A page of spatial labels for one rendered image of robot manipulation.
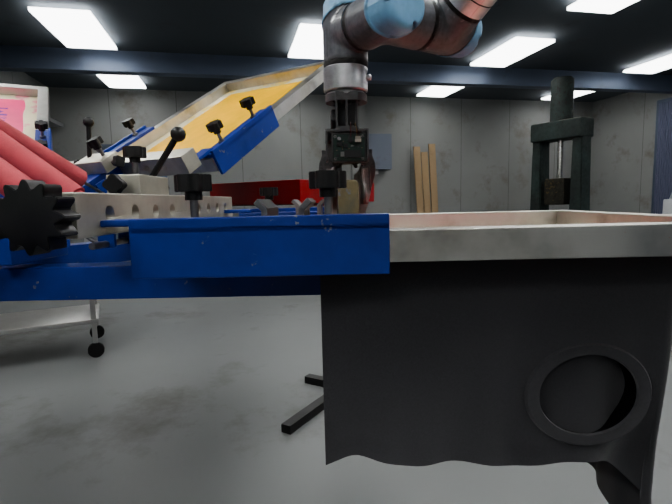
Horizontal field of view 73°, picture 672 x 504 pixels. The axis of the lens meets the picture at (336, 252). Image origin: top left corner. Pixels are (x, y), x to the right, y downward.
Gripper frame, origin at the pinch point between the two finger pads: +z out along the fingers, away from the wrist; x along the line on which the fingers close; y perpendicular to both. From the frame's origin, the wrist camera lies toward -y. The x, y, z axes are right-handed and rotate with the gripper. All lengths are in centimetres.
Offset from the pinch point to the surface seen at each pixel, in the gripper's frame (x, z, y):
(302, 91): -14, -38, -77
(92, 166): -67, -12, -39
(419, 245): 8.0, 2.8, 29.6
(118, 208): -29.1, -2.0, 25.4
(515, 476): 61, 101, -75
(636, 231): 32.9, 1.6, 29.6
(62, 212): -28.3, -2.0, 38.1
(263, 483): -32, 101, -73
